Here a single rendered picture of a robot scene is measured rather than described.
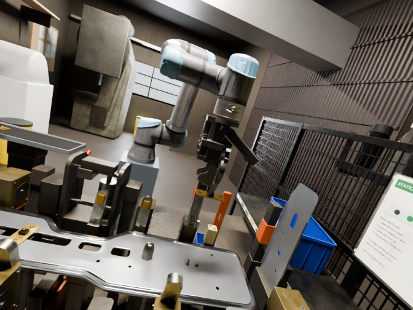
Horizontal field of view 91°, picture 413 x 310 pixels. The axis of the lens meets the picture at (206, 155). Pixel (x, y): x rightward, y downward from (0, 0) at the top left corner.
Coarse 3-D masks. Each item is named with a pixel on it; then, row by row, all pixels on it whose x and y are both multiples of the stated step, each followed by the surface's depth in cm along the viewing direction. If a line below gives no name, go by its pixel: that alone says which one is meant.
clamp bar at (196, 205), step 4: (200, 184) 74; (196, 188) 74; (200, 188) 70; (204, 188) 71; (196, 196) 73; (200, 196) 75; (192, 200) 75; (196, 200) 75; (200, 200) 75; (192, 204) 74; (196, 204) 75; (200, 204) 74; (192, 208) 74; (196, 208) 75; (200, 208) 74; (192, 212) 75; (196, 212) 75; (188, 216) 75; (196, 216) 75; (188, 220) 74; (196, 220) 74; (188, 224) 74; (196, 224) 75
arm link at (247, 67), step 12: (240, 60) 46; (252, 60) 47; (228, 72) 48; (240, 72) 47; (252, 72) 47; (228, 84) 48; (240, 84) 47; (252, 84) 49; (228, 96) 48; (240, 96) 48
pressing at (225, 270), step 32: (0, 224) 57; (32, 256) 50; (64, 256) 53; (96, 256) 56; (128, 256) 59; (160, 256) 63; (192, 256) 67; (224, 256) 71; (128, 288) 50; (160, 288) 52; (192, 288) 55; (224, 288) 58
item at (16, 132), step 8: (16, 128) 85; (16, 136) 77; (24, 136) 80; (32, 136) 82; (40, 136) 84; (48, 136) 87; (48, 144) 79; (56, 144) 81; (64, 144) 84; (72, 144) 87; (80, 144) 90
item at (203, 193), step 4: (196, 192) 57; (200, 192) 58; (204, 192) 58; (204, 196) 56; (208, 196) 56; (212, 196) 57; (216, 196) 58; (220, 196) 59; (220, 200) 56; (224, 200) 57
